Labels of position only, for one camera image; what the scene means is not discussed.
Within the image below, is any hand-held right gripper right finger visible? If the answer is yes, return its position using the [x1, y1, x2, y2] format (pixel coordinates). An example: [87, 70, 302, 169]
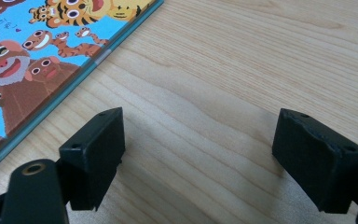
[271, 107, 358, 215]

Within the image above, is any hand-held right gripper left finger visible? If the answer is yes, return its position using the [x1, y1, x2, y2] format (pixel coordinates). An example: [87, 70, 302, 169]
[58, 106, 126, 212]

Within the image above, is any animal picture book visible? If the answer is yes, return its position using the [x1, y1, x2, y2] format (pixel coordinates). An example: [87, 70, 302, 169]
[0, 0, 165, 181]

